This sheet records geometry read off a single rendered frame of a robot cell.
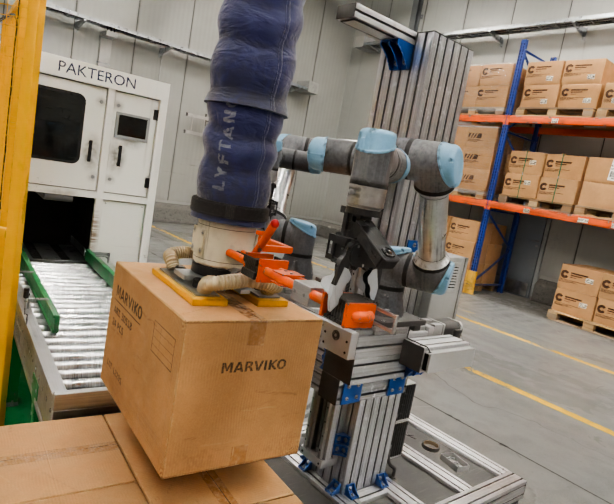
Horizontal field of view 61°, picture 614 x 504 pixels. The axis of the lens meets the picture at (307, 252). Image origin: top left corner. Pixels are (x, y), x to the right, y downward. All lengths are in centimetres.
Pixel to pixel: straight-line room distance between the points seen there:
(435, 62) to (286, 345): 118
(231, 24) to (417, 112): 80
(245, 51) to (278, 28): 10
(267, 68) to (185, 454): 99
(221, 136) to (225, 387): 65
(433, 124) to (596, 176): 669
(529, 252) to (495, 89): 296
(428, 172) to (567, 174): 741
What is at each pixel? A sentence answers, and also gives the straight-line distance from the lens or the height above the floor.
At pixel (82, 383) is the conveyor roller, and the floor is 54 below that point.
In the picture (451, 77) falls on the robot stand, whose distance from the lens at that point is 213.
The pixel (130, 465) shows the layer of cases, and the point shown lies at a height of 54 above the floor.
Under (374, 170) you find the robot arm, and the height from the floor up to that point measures 148.
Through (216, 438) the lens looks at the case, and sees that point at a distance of 142.
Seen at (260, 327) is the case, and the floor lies 105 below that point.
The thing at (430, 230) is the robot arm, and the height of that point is 135.
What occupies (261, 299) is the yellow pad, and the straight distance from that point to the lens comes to 146.
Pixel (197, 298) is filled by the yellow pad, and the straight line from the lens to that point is 137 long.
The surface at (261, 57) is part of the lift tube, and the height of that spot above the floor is 173.
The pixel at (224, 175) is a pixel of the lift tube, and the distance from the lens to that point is 144.
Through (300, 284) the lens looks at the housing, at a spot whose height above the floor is 121.
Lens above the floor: 144
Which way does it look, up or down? 8 degrees down
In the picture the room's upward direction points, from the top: 10 degrees clockwise
